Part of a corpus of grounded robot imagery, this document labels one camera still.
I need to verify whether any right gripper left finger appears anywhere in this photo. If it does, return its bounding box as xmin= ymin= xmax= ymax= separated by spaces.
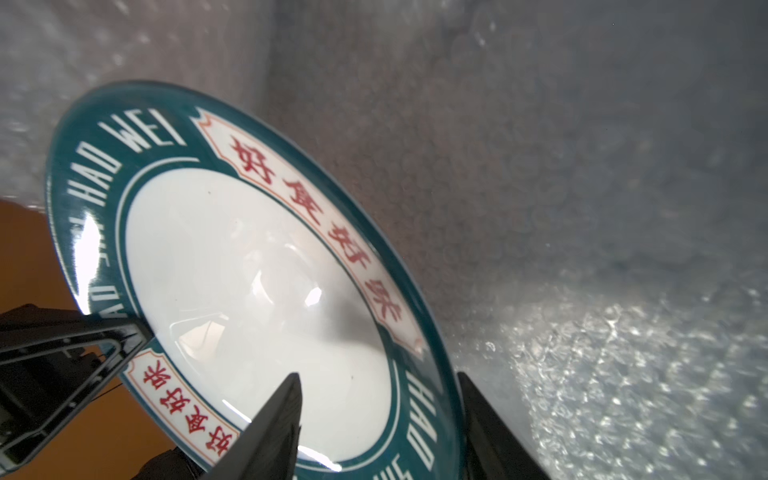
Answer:
xmin=203 ymin=373 xmax=303 ymax=480

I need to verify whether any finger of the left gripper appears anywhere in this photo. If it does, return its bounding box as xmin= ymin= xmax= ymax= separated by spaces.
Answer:
xmin=1 ymin=304 xmax=153 ymax=474

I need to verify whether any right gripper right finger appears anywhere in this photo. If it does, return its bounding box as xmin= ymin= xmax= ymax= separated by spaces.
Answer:
xmin=457 ymin=372 xmax=549 ymax=480

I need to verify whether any bubble white blue plate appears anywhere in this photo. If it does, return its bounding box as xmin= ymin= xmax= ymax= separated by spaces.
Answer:
xmin=45 ymin=81 xmax=465 ymax=479

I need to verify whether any bubble wrap of green plate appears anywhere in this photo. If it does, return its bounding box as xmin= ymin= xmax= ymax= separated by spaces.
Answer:
xmin=1 ymin=1 xmax=767 ymax=479

